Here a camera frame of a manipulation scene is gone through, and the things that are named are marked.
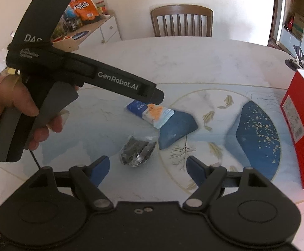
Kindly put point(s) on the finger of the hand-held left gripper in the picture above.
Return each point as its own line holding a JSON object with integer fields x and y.
{"x": 158, "y": 95}

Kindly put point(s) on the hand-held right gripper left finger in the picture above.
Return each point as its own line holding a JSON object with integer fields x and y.
{"x": 100, "y": 170}

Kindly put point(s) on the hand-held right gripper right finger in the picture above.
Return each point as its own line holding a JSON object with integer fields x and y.
{"x": 196, "y": 170}

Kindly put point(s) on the blue snack packet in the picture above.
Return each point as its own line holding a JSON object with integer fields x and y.
{"x": 141, "y": 108}

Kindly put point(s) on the dark packet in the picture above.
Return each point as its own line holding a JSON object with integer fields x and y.
{"x": 137, "y": 151}

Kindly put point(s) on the white marble desktop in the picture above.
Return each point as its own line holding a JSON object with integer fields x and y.
{"x": 180, "y": 57}

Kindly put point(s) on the person's left hand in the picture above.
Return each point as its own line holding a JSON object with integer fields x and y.
{"x": 13, "y": 96}

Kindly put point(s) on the wooden tray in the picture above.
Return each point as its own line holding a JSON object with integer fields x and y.
{"x": 65, "y": 44}

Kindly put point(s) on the glass plant terrarium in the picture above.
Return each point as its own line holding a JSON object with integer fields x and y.
{"x": 63, "y": 25}

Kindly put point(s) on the blue round mouse pad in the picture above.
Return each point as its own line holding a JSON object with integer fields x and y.
{"x": 78, "y": 35}

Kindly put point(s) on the fish print table mat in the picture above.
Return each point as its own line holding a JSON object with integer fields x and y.
{"x": 102, "y": 125}

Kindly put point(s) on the orange snack bag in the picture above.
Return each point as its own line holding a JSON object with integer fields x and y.
{"x": 85, "y": 7}

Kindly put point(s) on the white side cabinet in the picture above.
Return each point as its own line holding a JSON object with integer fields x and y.
{"x": 110, "y": 31}

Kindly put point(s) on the red lid can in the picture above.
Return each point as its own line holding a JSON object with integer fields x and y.
{"x": 101, "y": 7}

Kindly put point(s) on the brown wooden chair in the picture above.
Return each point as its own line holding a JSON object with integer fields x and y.
{"x": 182, "y": 10}

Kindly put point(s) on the black phone stand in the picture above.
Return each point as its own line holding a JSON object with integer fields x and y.
{"x": 302, "y": 60}

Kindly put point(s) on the small red object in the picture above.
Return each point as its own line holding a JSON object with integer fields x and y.
{"x": 288, "y": 23}

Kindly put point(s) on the brown cardboard box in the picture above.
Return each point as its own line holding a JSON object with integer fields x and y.
{"x": 298, "y": 24}

